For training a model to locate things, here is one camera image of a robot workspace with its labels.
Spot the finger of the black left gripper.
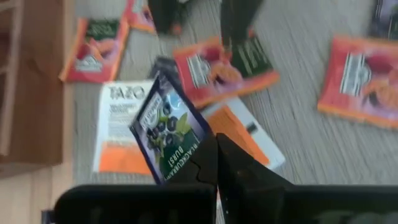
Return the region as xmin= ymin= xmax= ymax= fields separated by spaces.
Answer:
xmin=220 ymin=0 xmax=264 ymax=50
xmin=148 ymin=0 xmax=193 ymax=34

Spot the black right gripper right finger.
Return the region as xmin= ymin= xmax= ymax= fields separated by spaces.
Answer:
xmin=217 ymin=133 xmax=398 ymax=224

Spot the orange peach tea packet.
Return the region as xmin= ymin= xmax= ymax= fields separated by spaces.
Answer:
xmin=58 ymin=17 xmax=131 ymax=84
xmin=172 ymin=35 xmax=280 ymax=108
xmin=123 ymin=0 xmax=158 ymax=34
xmin=317 ymin=35 xmax=398 ymax=129

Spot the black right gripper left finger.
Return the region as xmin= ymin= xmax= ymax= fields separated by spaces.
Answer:
xmin=54 ymin=134 xmax=218 ymax=224

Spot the grey woven placemat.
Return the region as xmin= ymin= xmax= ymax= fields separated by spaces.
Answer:
xmin=73 ymin=0 xmax=398 ymax=186

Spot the white orange Tazo tea packet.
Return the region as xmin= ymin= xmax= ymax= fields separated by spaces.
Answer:
xmin=200 ymin=96 xmax=286 ymax=171
xmin=92 ymin=80 xmax=156 ymax=175

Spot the wooden three-compartment organizer box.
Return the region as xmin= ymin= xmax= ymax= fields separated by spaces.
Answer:
xmin=0 ymin=0 xmax=66 ymax=180

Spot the purple blackcurrant tea packet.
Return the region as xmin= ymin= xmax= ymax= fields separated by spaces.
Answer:
xmin=366 ymin=0 xmax=398 ymax=41
xmin=129 ymin=72 xmax=215 ymax=185
xmin=148 ymin=55 xmax=184 ymax=91

